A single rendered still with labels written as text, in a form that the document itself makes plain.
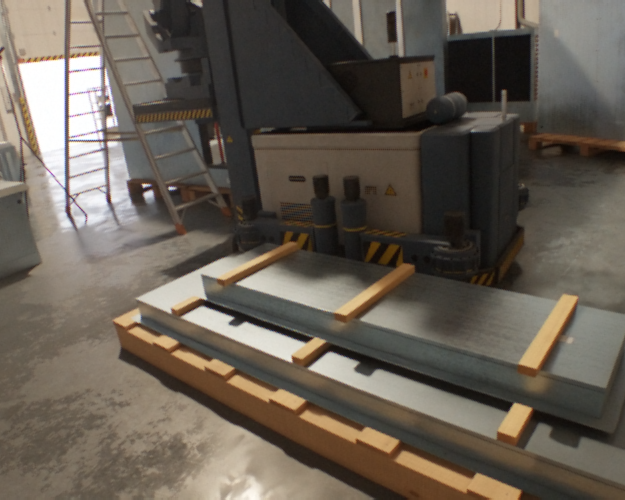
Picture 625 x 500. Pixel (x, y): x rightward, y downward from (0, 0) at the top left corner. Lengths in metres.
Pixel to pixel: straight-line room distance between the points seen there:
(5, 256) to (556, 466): 3.86
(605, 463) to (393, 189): 1.62
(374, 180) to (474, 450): 1.51
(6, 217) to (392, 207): 2.93
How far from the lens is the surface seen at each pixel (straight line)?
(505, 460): 1.42
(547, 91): 6.79
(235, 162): 3.17
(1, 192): 4.17
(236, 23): 3.02
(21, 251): 4.30
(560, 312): 1.66
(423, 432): 1.50
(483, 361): 1.48
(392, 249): 2.36
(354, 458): 1.60
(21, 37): 14.67
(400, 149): 2.42
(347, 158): 2.57
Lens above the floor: 1.19
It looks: 22 degrees down
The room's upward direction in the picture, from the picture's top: 6 degrees counter-clockwise
